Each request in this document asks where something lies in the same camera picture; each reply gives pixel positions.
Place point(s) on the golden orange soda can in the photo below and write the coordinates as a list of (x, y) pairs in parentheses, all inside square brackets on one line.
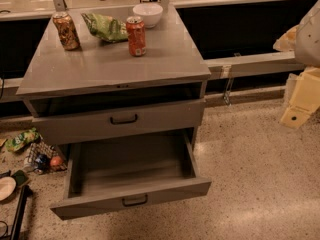
[(66, 30)]

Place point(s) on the grey metal rail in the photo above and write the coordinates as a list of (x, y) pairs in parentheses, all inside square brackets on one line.
[(250, 65)]

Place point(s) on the blue can in basket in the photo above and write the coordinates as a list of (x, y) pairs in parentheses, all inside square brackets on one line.
[(41, 164)]

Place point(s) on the open grey lower drawer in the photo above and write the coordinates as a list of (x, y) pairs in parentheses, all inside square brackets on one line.
[(121, 173)]

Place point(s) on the green sponge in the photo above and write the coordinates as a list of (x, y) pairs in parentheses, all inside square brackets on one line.
[(21, 178)]

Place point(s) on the white bowl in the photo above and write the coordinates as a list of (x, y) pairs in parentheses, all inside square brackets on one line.
[(151, 13)]

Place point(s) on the green snack bag on floor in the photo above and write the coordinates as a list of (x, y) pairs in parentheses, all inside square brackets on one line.
[(22, 140)]

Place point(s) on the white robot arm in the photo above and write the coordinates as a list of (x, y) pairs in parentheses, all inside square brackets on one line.
[(304, 40)]

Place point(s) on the grey drawer cabinet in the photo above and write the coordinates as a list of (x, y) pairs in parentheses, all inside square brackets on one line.
[(101, 76)]

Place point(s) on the red apple in basket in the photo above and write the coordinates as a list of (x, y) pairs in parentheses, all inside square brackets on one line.
[(56, 162)]

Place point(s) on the green chip bag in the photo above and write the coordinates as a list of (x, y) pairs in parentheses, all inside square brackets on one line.
[(107, 28)]

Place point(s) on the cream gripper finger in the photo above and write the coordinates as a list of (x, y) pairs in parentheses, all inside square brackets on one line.
[(287, 41), (301, 98)]

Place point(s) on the grey upper drawer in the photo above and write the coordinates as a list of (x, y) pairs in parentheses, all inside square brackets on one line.
[(98, 125)]

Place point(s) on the white plate on floor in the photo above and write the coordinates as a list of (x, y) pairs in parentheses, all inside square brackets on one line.
[(7, 187)]

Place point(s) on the red orange soda can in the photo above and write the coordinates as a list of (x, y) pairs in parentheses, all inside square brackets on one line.
[(136, 35)]

